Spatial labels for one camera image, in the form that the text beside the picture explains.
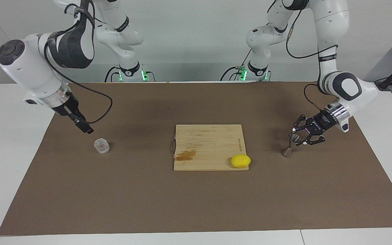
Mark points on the brown table mat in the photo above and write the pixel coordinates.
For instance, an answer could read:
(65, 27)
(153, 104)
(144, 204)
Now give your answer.
(114, 197)

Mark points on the wooden cutting board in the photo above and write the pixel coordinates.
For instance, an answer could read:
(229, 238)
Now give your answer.
(209, 143)

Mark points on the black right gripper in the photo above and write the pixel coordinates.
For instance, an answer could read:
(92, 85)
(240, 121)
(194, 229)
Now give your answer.
(65, 109)

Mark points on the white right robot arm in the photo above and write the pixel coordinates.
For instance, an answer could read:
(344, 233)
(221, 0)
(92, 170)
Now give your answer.
(29, 71)

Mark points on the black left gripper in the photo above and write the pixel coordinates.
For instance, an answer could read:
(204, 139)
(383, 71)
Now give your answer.
(320, 124)

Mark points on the yellow lemon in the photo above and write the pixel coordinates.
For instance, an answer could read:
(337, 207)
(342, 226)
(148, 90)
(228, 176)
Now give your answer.
(240, 161)

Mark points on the clear glass cup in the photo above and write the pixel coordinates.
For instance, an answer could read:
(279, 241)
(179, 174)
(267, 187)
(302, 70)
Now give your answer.
(101, 146)

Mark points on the steel double jigger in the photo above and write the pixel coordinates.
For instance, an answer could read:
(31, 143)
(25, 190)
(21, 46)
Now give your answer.
(287, 151)

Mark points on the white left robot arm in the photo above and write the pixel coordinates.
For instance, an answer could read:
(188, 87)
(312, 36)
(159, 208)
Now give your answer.
(332, 34)

